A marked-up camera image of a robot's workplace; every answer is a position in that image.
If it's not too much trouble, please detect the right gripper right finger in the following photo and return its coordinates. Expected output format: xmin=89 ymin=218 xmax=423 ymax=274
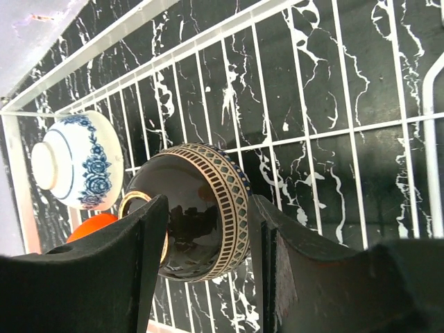
xmin=248 ymin=195 xmax=443 ymax=332

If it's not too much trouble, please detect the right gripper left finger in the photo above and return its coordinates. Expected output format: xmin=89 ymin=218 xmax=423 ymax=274
xmin=1 ymin=195 xmax=169 ymax=332

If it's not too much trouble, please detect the orange bowl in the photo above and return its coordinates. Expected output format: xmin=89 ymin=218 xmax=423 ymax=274
xmin=67 ymin=213 xmax=118 ymax=243

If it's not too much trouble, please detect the blue floral white bowl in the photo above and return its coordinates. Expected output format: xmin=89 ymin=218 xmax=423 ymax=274
xmin=31 ymin=110 xmax=124 ymax=211

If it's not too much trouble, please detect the brown bowl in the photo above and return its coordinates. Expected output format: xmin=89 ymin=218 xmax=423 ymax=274
xmin=118 ymin=143 xmax=253 ymax=282

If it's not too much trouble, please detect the white wire dish rack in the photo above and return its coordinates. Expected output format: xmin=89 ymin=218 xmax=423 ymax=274
xmin=0 ymin=0 xmax=444 ymax=333

